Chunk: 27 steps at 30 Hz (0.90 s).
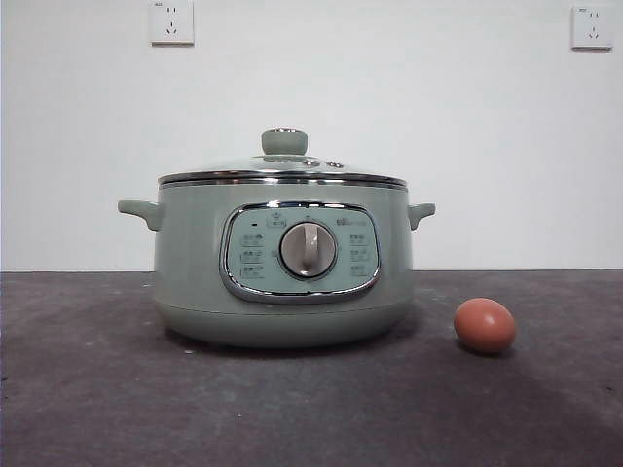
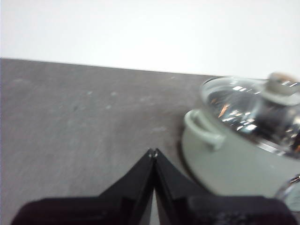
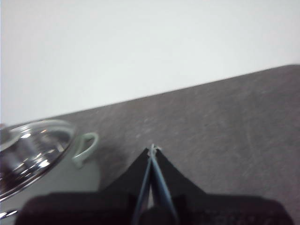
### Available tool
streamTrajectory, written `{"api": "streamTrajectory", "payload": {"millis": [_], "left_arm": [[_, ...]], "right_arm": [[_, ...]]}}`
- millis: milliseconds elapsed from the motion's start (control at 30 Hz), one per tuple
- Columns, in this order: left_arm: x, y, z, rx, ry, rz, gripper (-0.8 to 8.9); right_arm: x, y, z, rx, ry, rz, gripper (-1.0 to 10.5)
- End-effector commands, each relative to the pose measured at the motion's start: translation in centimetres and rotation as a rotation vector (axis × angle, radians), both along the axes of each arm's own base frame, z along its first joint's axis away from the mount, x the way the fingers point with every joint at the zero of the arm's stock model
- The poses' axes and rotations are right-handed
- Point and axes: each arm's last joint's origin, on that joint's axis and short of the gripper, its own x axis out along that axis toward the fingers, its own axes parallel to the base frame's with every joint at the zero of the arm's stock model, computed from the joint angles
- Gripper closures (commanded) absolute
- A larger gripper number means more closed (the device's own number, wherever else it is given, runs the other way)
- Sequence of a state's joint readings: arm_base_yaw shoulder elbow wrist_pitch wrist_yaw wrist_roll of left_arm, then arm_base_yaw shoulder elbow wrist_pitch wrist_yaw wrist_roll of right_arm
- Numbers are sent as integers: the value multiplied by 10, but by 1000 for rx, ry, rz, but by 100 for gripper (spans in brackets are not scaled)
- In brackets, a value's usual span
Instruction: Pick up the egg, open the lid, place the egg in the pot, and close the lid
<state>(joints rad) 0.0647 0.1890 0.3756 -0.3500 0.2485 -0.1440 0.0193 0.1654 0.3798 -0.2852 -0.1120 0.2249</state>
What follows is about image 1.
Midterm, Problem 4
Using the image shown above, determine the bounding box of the glass lid with green knob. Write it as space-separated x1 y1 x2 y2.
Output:
158 127 408 189

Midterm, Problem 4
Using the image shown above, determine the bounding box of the white wall socket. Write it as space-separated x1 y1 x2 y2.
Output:
570 5 614 52
149 0 196 48

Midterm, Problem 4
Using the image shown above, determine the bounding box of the sage green electric cooking pot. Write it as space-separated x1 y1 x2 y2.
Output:
117 175 435 349

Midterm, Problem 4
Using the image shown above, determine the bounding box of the brown egg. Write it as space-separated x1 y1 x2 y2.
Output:
453 297 517 355

